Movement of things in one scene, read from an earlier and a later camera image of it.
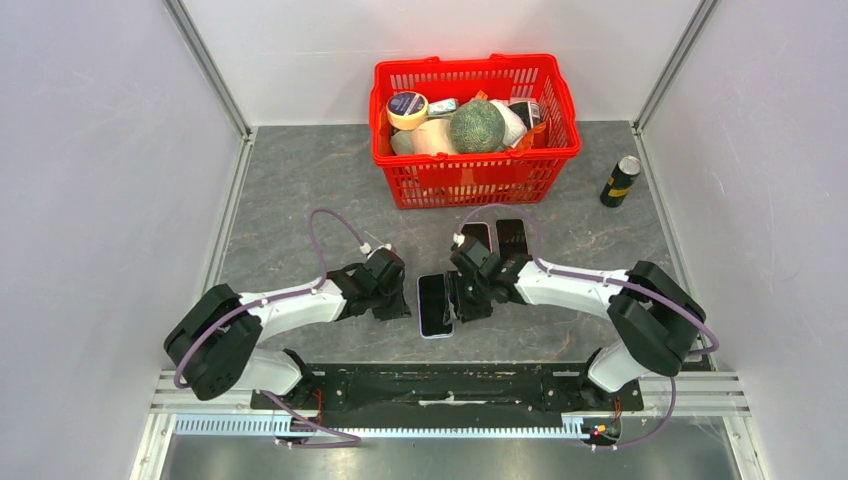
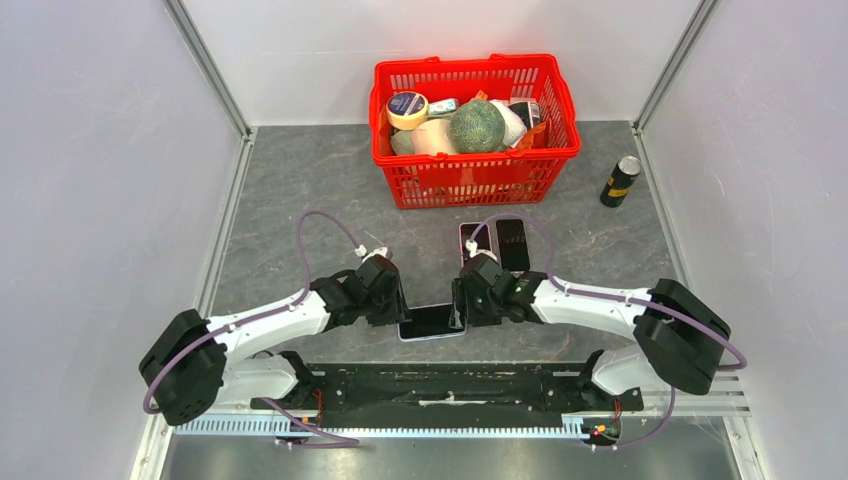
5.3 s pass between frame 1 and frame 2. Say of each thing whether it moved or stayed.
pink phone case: stayed
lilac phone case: moved
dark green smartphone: stayed
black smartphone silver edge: stayed
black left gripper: stayed
